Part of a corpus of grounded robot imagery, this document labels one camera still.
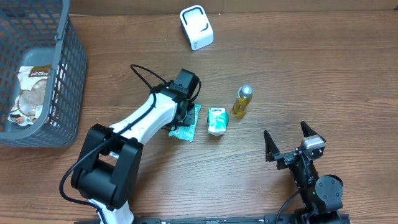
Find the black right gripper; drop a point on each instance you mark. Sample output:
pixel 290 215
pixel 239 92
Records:
pixel 273 154

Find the beige brown snack bag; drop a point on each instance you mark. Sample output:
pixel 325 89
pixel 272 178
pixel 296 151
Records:
pixel 29 103

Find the teal tissue pack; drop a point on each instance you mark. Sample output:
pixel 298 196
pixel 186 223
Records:
pixel 218 120

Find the white barcode scanner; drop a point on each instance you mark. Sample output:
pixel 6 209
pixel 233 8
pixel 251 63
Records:
pixel 196 27

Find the yellow dish soap bottle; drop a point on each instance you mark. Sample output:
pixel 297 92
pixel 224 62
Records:
pixel 244 96

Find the grey plastic mesh basket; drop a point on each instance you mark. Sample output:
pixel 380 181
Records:
pixel 37 33

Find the teal wipes packet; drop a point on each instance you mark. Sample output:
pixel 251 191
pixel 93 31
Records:
pixel 187 132

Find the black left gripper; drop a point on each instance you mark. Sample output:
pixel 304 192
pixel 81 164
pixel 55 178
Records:
pixel 188 117

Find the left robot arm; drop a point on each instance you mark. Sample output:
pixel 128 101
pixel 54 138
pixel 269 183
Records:
pixel 107 167

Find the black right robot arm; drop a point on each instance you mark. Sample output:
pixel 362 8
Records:
pixel 321 196

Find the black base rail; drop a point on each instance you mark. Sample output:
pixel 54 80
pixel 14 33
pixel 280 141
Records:
pixel 267 219

